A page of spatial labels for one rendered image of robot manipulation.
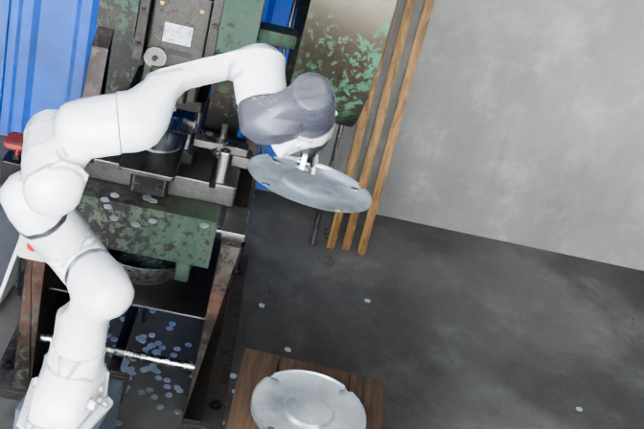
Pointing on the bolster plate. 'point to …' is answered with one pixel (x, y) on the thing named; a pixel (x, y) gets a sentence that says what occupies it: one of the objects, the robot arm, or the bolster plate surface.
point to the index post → (222, 166)
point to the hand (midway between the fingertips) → (310, 163)
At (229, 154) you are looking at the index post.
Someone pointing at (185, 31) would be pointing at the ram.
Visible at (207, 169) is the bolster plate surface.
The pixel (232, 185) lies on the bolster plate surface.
